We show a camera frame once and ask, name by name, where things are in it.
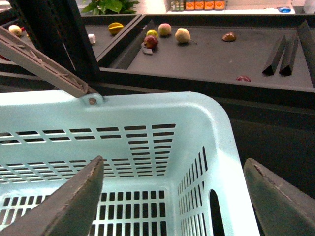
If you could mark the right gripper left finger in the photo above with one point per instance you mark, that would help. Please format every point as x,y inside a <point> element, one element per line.
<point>69,211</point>

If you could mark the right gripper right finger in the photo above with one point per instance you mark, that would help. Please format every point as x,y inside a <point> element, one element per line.
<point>282,209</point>

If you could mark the light blue plastic basket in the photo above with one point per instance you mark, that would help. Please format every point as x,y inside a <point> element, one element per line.
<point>170,163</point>

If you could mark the brown basket handle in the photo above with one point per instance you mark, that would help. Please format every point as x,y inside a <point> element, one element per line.
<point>31,59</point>

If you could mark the black triangular divider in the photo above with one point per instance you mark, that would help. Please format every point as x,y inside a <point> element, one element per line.
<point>275,56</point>
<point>289,55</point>

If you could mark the dark wood display stand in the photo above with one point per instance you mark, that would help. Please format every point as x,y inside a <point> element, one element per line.
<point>273,117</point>

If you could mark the brown chestnut-like fruit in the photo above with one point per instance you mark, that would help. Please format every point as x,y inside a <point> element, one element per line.
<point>229,37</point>

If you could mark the dark red pomegranate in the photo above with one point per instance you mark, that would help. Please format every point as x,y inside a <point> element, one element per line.
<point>151,42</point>

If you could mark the yellow green fruit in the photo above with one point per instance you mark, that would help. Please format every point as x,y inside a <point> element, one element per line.
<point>152,32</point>

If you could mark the pale yellow pear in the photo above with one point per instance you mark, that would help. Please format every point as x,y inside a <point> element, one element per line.
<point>183,36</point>

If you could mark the pink peach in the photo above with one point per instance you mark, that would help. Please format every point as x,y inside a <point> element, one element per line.
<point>164,29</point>

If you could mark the green potted plant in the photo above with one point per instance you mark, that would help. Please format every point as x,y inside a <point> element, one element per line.
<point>108,7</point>

